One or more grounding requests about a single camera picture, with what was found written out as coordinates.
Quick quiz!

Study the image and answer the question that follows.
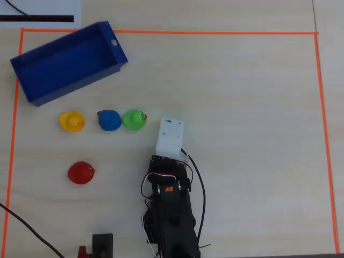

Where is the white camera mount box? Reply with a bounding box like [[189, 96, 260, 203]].
[[155, 117, 185, 162]]

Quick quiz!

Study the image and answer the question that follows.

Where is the long orange tape strip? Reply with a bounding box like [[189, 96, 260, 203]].
[[20, 27, 319, 36]]

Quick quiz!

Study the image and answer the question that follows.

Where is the white red servo wire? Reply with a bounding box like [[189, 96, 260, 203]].
[[140, 163, 194, 258]]

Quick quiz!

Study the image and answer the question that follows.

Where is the blue rubber duck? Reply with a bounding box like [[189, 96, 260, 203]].
[[97, 109, 122, 132]]

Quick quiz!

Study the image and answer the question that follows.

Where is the green rubber duck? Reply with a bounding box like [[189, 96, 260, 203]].
[[122, 108, 148, 132]]

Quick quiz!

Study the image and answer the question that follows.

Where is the blue plastic box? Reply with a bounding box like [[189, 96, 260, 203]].
[[10, 20, 129, 108]]

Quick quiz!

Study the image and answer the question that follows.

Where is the thick black cable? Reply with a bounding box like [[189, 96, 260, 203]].
[[0, 202, 66, 258]]

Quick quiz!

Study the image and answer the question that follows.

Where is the black camera cable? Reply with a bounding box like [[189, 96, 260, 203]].
[[180, 148, 207, 242]]

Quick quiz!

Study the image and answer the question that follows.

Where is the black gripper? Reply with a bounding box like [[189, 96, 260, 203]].
[[148, 154, 192, 189]]

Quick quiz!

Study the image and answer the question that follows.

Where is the red rubber duck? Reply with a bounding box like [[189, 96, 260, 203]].
[[67, 161, 96, 185]]

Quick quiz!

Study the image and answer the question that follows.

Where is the thin black cable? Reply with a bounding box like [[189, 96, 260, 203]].
[[4, 0, 31, 17]]

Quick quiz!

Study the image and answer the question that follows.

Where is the yellow rubber duck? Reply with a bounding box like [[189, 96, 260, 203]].
[[59, 110, 86, 133]]

